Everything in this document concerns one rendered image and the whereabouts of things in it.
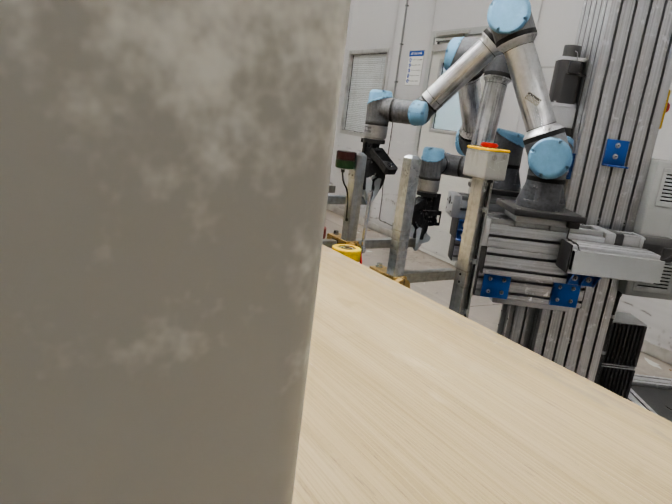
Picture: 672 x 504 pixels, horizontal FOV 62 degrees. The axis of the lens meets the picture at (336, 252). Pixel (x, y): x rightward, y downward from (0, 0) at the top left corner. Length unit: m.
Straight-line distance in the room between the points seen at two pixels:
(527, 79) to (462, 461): 1.26
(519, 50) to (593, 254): 0.63
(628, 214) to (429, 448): 1.60
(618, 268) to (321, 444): 1.34
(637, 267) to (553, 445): 1.16
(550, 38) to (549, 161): 3.11
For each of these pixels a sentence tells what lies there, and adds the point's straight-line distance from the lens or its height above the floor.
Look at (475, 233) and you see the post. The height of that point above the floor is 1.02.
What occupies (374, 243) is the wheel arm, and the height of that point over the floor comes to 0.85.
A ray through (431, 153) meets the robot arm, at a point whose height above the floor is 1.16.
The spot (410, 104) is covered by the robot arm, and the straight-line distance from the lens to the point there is 1.79.
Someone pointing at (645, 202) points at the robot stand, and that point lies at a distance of 2.14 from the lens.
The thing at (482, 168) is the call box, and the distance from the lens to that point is 1.30.
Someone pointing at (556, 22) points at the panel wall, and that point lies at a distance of 4.76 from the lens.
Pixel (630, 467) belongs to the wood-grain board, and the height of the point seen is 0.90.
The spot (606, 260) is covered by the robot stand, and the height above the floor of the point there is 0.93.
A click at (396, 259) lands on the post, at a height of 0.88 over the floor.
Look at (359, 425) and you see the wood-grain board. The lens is 0.70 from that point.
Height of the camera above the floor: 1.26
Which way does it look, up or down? 14 degrees down
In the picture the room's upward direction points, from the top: 7 degrees clockwise
